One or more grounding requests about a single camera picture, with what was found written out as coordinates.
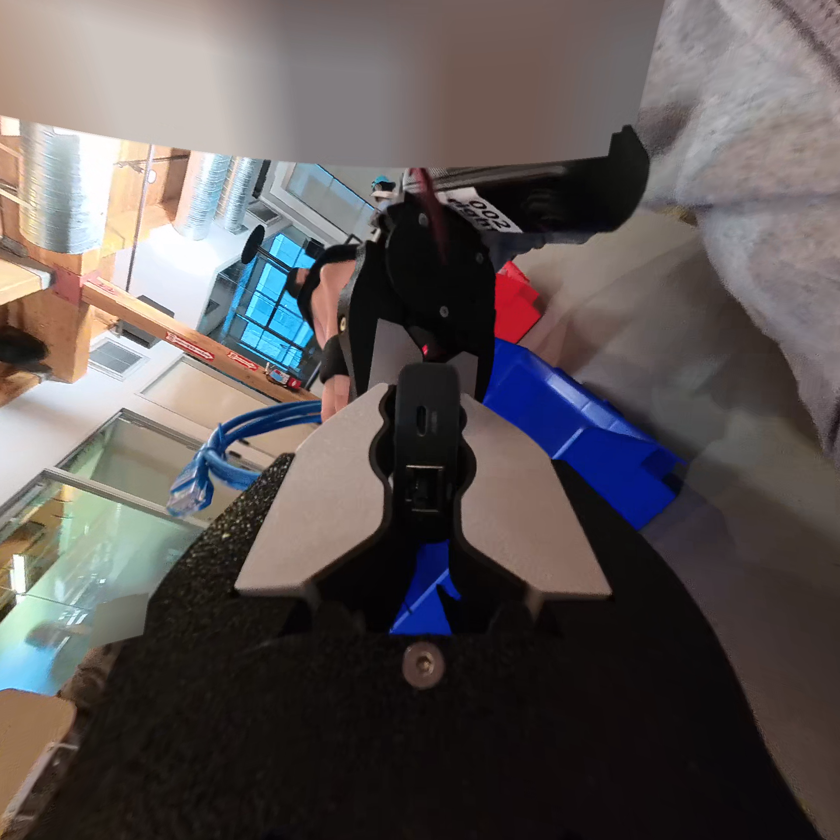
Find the red fire extinguisher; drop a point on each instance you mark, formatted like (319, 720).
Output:
(285, 377)

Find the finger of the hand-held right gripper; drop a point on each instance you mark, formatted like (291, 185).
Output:
(387, 348)
(474, 374)

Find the black dome fixture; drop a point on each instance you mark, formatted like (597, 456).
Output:
(23, 351)
(253, 244)

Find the person's right hand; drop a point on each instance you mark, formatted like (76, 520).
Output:
(328, 308)

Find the wooden beam red signs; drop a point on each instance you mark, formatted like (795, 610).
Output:
(164, 328)

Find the silver spiral duct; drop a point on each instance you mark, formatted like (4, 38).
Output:
(241, 197)
(200, 197)

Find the white wall vent grille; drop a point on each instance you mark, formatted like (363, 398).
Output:
(118, 358)

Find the person's grey sweatshirt torso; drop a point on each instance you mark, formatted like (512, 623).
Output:
(754, 164)

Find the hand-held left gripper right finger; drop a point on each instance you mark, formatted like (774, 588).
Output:
(525, 518)

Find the red plastic bin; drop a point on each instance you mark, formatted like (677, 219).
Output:
(518, 308)

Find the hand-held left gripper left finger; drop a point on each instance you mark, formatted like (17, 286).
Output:
(315, 518)

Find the large silver duct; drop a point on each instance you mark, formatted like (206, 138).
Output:
(59, 190)

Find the black ethernet adapter box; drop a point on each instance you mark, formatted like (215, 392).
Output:
(426, 407)

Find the tan sheet holder board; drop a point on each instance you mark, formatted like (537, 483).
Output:
(26, 728)

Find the blue plastic bin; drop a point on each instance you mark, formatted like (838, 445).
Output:
(558, 407)

